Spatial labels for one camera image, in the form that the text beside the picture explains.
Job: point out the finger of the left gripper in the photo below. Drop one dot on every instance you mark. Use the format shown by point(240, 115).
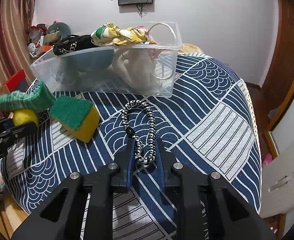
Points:
point(6, 123)
point(22, 130)

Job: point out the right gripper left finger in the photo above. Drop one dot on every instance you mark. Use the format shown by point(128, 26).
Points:
point(122, 181)

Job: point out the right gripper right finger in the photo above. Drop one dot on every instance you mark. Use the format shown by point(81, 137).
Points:
point(164, 162)

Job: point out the green knitted cloth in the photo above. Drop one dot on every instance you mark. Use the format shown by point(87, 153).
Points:
point(40, 99)

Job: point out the white drawstring pouch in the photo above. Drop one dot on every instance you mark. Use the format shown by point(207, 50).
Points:
point(147, 67)

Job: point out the black white plush toy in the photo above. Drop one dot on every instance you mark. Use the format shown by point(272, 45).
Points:
point(73, 43)

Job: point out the floral yellow green cloth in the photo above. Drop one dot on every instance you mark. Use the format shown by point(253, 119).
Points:
point(111, 35)

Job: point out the yellow round sponge ball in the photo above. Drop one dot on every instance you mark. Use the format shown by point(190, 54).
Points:
point(23, 116)

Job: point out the red box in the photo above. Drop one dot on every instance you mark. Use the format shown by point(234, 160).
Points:
point(15, 82)

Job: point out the yellow green scrub sponge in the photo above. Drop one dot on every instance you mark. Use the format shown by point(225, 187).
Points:
point(79, 117)

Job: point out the blue white patterned tablecloth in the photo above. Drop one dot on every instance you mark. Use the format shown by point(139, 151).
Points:
point(66, 186)

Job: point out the striped red beige curtain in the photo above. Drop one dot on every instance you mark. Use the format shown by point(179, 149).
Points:
point(15, 17)

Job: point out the clear plastic storage bin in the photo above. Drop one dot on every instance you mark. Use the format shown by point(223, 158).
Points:
point(85, 70)

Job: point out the grey green plush toy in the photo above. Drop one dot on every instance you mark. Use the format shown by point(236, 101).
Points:
point(56, 32)

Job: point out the brown wooden door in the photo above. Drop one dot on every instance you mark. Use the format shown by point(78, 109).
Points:
point(278, 87)

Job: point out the beige blanket with pink squares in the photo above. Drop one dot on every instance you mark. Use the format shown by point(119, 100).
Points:
point(190, 48)

